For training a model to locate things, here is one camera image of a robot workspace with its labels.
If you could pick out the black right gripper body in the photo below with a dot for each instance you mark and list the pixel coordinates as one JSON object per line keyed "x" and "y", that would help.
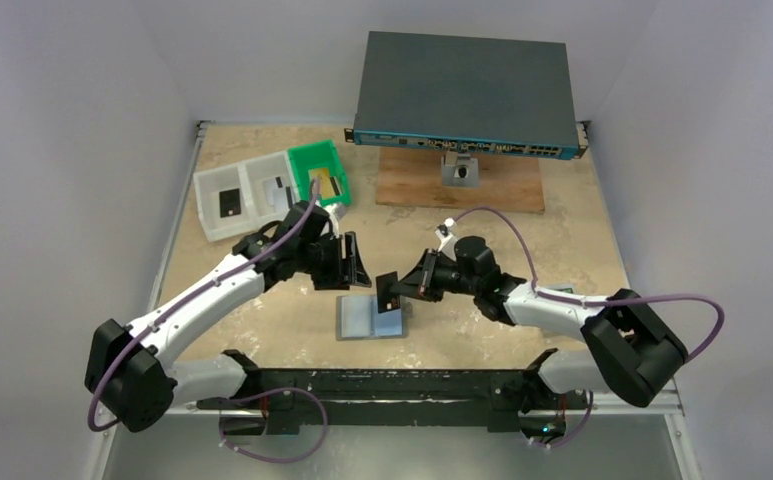
{"x": 429, "y": 276}

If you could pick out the grey network switch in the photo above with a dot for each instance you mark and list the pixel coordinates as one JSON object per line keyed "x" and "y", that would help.
{"x": 466, "y": 94}

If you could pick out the grey leather card holder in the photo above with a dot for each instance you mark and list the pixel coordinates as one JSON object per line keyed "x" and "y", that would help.
{"x": 357, "y": 318}

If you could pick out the white left bin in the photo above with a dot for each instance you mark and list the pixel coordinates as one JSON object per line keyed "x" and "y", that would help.
{"x": 207, "y": 184}

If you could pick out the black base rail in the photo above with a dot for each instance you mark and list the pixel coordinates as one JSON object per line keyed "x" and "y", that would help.
{"x": 289, "y": 410}

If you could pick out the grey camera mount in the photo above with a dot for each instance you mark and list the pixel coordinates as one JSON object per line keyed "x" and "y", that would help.
{"x": 459, "y": 170}

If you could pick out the gold card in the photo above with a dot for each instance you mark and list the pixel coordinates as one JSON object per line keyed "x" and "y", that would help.
{"x": 316, "y": 175}
{"x": 331, "y": 187}

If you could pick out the aluminium frame rail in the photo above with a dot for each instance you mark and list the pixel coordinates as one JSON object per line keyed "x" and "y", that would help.
{"x": 139, "y": 398}

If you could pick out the white middle bin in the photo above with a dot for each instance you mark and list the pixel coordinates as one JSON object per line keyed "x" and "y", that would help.
{"x": 260, "y": 178}

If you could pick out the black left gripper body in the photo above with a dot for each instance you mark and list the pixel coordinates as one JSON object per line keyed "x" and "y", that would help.
{"x": 323, "y": 261}

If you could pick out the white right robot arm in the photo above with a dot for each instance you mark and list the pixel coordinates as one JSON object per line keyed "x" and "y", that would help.
{"x": 629, "y": 351}

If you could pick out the green bin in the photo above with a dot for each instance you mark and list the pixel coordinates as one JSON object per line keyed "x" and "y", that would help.
{"x": 320, "y": 162}

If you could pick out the brown wooden board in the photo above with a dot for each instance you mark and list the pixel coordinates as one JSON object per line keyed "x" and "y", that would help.
{"x": 435, "y": 179}

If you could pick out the black card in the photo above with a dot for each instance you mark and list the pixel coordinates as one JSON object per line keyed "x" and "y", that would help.
{"x": 230, "y": 204}
{"x": 386, "y": 299}

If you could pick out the white bin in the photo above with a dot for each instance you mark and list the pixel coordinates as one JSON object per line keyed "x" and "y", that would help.
{"x": 260, "y": 178}
{"x": 207, "y": 184}

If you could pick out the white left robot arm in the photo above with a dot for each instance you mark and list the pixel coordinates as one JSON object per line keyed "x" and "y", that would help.
{"x": 134, "y": 371}

